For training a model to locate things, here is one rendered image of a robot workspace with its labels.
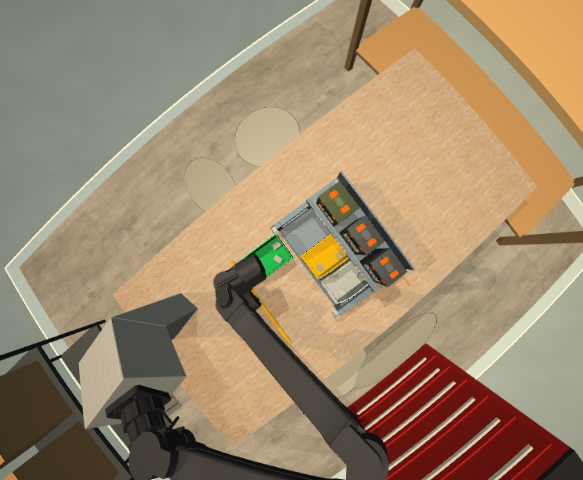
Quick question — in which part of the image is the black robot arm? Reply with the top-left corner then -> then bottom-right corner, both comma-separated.
105,253 -> 389,480

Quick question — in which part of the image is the dark green case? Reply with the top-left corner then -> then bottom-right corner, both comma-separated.
316,181 -> 360,227

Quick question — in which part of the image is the yellow open bin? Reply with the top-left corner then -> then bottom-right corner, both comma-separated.
301,234 -> 348,279

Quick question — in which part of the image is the grey metal shelf rack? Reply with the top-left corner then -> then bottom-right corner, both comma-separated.
269,171 -> 415,319

